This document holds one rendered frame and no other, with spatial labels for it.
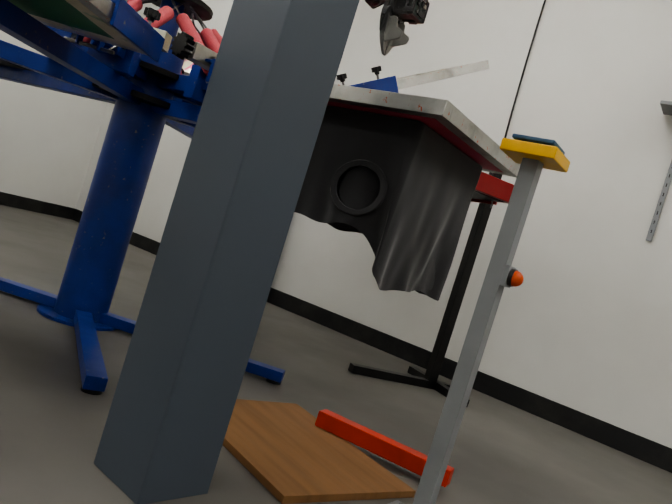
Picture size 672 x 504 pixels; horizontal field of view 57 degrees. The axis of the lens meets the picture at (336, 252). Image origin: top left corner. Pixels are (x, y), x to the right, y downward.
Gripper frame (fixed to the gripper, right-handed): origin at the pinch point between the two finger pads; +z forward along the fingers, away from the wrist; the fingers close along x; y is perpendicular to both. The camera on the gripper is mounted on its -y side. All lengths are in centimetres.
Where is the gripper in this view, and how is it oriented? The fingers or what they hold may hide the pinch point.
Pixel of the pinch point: (382, 49)
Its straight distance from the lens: 162.7
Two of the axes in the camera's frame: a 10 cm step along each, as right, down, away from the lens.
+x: 5.4, 1.4, 8.3
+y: 7.9, 2.5, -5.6
